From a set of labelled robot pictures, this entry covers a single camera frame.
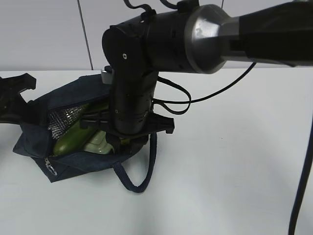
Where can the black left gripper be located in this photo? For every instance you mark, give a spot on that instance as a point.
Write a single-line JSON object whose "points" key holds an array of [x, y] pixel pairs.
{"points": [[13, 107]]}

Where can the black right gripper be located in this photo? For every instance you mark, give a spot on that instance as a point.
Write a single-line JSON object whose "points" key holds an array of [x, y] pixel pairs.
{"points": [[119, 127]]}

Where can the green lidded glass container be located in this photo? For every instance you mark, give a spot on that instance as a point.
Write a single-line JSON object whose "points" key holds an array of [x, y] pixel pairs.
{"points": [[98, 144]]}

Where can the dark blue lunch bag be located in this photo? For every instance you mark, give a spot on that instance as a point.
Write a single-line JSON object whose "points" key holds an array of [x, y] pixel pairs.
{"points": [[65, 106]]}

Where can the green cucumber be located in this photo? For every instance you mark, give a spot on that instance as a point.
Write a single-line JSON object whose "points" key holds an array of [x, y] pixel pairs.
{"points": [[73, 139]]}

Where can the yellow pear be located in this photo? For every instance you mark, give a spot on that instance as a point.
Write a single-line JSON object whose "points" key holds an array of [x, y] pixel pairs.
{"points": [[125, 142]]}

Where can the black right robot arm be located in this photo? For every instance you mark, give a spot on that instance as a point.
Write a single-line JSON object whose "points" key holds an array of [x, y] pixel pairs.
{"points": [[191, 38]]}

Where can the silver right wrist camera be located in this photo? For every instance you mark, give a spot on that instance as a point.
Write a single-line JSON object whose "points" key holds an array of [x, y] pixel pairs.
{"points": [[107, 75]]}

